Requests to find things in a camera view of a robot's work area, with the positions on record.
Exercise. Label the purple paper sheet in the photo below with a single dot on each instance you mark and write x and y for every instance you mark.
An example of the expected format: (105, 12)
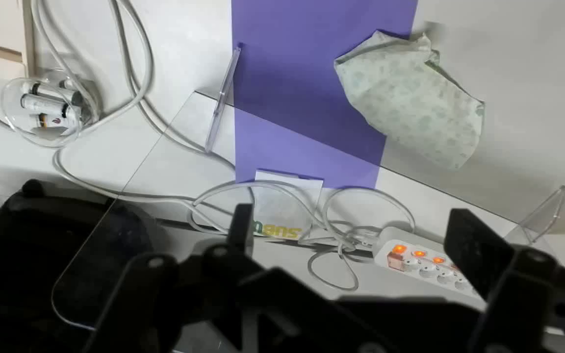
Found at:
(309, 78)

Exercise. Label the white power strip orange switches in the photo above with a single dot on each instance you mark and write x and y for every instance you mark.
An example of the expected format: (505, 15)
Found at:
(426, 261)

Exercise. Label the white green patterned cloth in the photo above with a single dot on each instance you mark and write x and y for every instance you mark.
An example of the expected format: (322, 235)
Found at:
(413, 104)

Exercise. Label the clear acrylic screen foot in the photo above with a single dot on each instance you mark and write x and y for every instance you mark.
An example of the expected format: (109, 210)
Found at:
(222, 98)
(544, 216)

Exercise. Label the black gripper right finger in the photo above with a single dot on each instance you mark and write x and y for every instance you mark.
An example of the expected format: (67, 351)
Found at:
(530, 306)

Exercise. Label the white label with logo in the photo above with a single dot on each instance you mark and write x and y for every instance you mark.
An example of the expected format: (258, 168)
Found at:
(283, 202)

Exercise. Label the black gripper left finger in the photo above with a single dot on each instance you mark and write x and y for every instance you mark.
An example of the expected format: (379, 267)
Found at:
(152, 306)

